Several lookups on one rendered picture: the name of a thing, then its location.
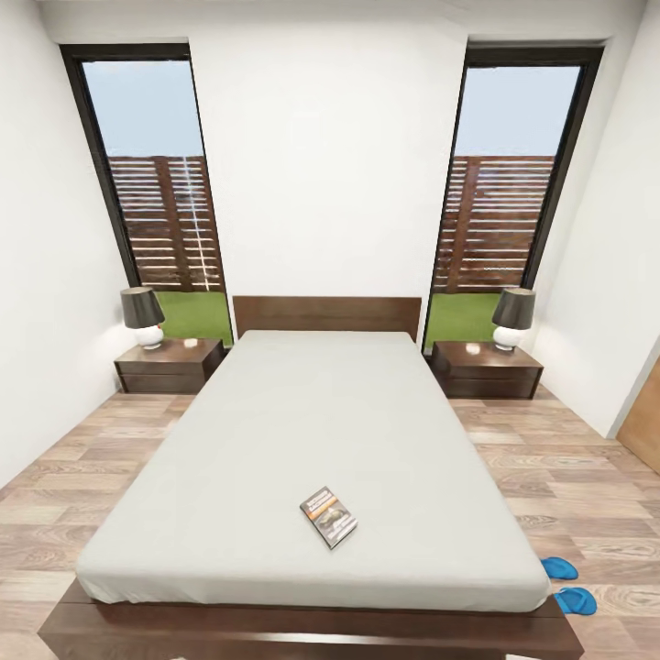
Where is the hardback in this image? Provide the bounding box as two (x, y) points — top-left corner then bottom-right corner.
(299, 486), (358, 550)

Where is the sandal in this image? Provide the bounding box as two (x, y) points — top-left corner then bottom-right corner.
(553, 588), (598, 615)
(541, 556), (578, 580)

